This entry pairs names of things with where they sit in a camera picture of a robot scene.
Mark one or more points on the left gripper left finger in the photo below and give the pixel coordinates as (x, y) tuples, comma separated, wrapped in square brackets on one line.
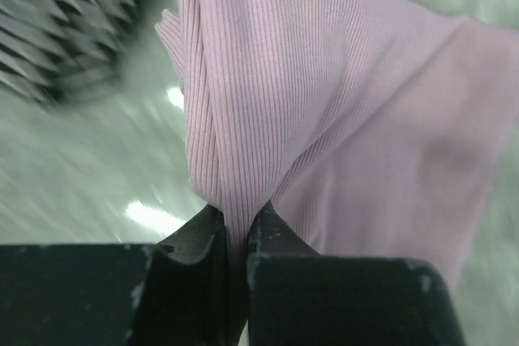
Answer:
[(197, 284)]

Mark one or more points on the pink tank top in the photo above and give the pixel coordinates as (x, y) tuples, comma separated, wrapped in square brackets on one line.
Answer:
[(372, 126)]

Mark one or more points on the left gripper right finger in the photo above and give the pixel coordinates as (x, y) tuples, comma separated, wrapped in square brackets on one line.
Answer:
[(270, 234)]

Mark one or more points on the striped folded tank top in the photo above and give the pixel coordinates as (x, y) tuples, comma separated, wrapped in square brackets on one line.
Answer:
[(63, 51)]

